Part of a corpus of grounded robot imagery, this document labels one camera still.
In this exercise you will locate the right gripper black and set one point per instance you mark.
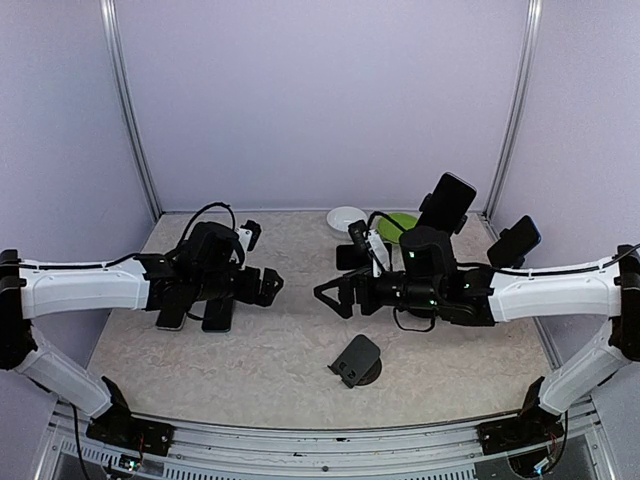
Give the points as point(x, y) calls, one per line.
point(348, 282)

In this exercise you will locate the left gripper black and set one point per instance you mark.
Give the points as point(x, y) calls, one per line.
point(267, 293)

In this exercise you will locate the black phone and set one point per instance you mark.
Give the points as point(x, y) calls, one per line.
point(449, 183)
point(218, 316)
point(514, 243)

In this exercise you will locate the dark grey folding phone stand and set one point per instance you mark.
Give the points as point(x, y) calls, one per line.
point(359, 363)

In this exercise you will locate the phone with clear case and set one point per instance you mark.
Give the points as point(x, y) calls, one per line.
point(172, 313)

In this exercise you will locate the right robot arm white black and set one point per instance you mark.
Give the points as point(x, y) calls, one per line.
point(479, 295)

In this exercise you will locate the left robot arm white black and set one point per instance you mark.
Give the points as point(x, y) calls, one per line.
point(207, 266)

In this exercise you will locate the phone on white stand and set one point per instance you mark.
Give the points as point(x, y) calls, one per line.
point(349, 257)

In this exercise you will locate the green plate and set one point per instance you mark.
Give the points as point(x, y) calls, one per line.
point(390, 228)

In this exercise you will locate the white ceramic bowl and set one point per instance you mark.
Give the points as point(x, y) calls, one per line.
point(339, 218)

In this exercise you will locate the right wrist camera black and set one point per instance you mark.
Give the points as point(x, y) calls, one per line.
point(358, 232)

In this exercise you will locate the black phone on tall mount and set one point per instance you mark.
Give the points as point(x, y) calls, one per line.
point(449, 183)

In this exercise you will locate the tall black clamp phone mount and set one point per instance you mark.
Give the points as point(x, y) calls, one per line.
point(443, 212)

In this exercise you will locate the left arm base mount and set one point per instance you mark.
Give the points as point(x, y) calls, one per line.
point(119, 427)

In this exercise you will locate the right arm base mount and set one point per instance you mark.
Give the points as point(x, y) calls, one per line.
point(532, 425)

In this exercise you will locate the front aluminium rail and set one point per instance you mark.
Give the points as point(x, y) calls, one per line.
point(450, 450)

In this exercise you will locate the left aluminium frame post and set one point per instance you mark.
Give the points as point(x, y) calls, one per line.
point(110, 23)

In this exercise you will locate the aluminium frame post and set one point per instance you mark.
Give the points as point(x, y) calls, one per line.
point(110, 23)
point(517, 107)

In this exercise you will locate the right aluminium frame post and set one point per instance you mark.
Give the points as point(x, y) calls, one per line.
point(517, 107)

